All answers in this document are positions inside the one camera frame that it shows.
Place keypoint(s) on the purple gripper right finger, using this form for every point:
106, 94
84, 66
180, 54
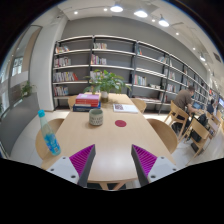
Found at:
149, 167

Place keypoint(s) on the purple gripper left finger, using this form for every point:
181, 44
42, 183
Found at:
75, 168

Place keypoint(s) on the clear blue water bottle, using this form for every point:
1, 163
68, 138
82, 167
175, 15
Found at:
48, 134

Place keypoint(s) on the wooden chair near left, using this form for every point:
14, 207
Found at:
40, 144

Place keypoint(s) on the wooden chair near right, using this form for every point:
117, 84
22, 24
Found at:
166, 134

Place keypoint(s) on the red round coaster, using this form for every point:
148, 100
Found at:
120, 123

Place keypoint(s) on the green ceramic cup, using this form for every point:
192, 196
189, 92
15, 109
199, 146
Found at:
96, 117

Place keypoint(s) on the dark blue bottom book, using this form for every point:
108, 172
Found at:
85, 108

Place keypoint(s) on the open magazine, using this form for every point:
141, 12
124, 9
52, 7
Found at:
124, 108

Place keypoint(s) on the wooden chair far right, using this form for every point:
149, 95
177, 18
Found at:
140, 104

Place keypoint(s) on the wooden slat chair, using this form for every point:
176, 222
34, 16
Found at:
177, 115
198, 134

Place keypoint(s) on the red middle book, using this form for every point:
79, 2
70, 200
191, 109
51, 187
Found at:
91, 103

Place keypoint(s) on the wooden chair far left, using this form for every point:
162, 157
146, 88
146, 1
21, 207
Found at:
71, 101

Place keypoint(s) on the pink top book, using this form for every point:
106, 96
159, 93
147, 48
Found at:
87, 97

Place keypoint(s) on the seated person brown shirt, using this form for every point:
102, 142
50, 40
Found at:
183, 99

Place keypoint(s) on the potted green plant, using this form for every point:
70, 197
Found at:
104, 82

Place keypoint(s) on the large grey bookshelf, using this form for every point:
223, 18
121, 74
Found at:
149, 72

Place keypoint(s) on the small plant on ledge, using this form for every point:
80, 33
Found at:
26, 89

